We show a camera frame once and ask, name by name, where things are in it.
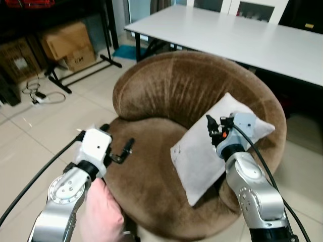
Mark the small printed cardboard box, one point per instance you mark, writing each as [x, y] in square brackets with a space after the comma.
[81, 60]

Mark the glass sliding door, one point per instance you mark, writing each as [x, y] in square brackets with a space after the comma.
[139, 10]

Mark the dark labelled cardboard box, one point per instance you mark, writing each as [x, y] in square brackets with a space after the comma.
[17, 60]

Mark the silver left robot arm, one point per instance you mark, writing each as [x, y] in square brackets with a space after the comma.
[63, 192]

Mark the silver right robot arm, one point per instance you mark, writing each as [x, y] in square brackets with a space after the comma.
[252, 191]

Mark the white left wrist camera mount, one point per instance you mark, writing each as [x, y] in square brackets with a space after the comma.
[93, 146]

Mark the large brown cardboard box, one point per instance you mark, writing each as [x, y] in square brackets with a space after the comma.
[63, 40]

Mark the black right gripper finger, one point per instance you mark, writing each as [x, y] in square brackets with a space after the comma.
[225, 119]
[210, 126]

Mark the red fabric item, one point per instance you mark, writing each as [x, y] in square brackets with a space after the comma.
[30, 3]

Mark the white power strip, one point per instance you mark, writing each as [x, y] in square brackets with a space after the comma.
[39, 99]

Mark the grey printed pillow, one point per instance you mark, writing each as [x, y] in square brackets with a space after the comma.
[194, 161]

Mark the white long table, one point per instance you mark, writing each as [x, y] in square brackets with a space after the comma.
[227, 35]

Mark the blue floor mat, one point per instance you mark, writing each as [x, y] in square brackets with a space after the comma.
[123, 52]

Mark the brown round velvet sofa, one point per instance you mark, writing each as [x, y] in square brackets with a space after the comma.
[166, 85]

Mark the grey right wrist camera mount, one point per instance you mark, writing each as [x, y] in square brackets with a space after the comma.
[242, 126]

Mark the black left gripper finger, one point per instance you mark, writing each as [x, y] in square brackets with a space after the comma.
[105, 128]
[129, 145]

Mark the white chair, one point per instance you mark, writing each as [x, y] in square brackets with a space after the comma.
[280, 12]
[224, 5]

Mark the pink pillow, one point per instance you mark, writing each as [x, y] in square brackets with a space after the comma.
[101, 217]

